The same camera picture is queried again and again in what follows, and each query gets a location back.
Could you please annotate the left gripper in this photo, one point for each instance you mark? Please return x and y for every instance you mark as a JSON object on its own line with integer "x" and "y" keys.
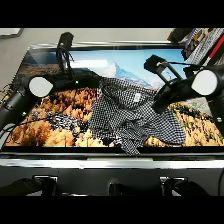
{"x": 86, "y": 78}

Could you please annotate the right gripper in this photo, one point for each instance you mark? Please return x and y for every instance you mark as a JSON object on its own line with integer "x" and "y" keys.
{"x": 165, "y": 98}

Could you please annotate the checked shirt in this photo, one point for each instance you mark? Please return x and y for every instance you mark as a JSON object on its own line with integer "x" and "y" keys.
{"x": 133, "y": 113}

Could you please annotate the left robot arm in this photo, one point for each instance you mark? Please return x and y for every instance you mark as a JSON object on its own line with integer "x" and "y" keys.
{"x": 20, "y": 100}

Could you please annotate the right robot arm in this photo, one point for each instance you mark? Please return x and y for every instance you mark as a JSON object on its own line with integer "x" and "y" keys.
{"x": 206, "y": 83}

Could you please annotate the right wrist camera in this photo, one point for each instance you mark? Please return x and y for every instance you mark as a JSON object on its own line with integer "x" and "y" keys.
{"x": 155, "y": 64}

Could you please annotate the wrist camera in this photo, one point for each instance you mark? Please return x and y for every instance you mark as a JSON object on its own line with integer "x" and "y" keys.
{"x": 66, "y": 39}
{"x": 155, "y": 64}

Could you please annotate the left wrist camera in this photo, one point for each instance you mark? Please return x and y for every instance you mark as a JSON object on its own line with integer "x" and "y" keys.
{"x": 66, "y": 39}

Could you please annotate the silver frame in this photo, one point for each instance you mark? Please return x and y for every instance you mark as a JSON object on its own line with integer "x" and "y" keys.
{"x": 110, "y": 164}

